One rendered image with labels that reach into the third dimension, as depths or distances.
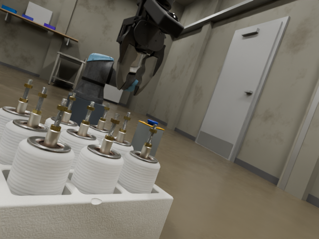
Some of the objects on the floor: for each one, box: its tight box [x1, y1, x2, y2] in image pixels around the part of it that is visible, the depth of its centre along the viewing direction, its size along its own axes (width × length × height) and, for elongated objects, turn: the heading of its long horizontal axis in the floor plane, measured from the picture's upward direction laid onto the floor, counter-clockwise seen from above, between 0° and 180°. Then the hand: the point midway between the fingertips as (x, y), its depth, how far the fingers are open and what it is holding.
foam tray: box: [0, 164, 173, 239], centre depth 60 cm, size 39×39×18 cm
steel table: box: [48, 51, 87, 92], centre depth 651 cm, size 66×175×91 cm, turn 120°
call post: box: [131, 121, 164, 157], centre depth 86 cm, size 7×7×31 cm
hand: (130, 87), depth 49 cm, fingers open, 3 cm apart
